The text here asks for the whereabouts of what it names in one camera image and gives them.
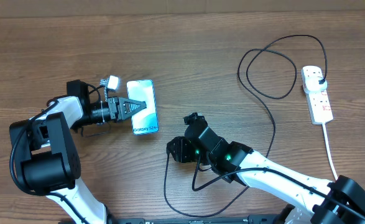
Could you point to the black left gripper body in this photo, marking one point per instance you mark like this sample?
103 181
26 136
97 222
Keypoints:
112 102

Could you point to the white charger plug adapter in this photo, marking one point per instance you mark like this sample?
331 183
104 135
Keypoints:
314 84

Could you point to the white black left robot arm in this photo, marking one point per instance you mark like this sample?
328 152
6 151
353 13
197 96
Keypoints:
44 160

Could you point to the blue Samsung Galaxy phone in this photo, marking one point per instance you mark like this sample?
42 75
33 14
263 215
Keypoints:
145 121

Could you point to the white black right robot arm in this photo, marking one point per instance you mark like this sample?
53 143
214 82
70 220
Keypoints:
309 199

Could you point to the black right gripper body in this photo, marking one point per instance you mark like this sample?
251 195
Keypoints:
186 152

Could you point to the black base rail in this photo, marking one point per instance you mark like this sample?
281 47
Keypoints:
250 219

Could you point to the white power strip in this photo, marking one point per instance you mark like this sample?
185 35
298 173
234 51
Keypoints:
318 102

